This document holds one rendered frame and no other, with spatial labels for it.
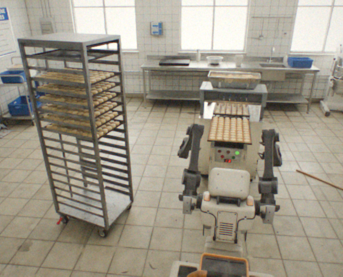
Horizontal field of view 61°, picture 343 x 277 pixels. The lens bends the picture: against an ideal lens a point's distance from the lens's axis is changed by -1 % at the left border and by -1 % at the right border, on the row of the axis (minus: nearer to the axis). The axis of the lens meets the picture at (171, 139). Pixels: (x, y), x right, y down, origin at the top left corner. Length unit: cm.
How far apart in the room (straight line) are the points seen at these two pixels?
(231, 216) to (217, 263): 24
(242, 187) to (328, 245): 179
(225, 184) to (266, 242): 157
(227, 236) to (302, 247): 154
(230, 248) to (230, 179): 43
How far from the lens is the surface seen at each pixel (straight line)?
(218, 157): 275
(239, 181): 157
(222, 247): 179
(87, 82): 225
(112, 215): 304
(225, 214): 159
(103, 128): 265
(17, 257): 313
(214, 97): 337
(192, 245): 290
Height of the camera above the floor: 208
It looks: 26 degrees down
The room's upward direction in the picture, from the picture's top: straight up
